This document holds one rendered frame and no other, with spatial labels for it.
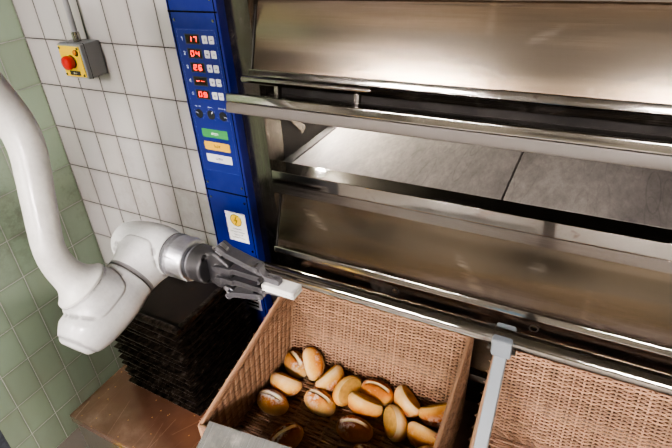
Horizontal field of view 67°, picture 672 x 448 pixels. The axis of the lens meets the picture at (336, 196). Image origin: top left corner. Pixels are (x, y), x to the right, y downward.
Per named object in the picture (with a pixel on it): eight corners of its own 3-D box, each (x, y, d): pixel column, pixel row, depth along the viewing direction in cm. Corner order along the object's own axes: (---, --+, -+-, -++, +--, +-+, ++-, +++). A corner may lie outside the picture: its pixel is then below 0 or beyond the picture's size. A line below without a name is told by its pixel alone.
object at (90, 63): (86, 70, 156) (76, 37, 151) (109, 73, 152) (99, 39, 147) (65, 77, 151) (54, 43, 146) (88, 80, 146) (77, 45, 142)
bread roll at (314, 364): (314, 383, 151) (331, 377, 150) (306, 381, 145) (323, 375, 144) (306, 350, 156) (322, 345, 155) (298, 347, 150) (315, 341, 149)
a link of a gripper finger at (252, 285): (213, 275, 98) (214, 281, 99) (261, 292, 93) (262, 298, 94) (226, 264, 101) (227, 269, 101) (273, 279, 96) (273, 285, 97)
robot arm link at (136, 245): (200, 249, 111) (164, 300, 104) (149, 234, 118) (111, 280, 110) (179, 218, 103) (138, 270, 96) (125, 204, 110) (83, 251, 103)
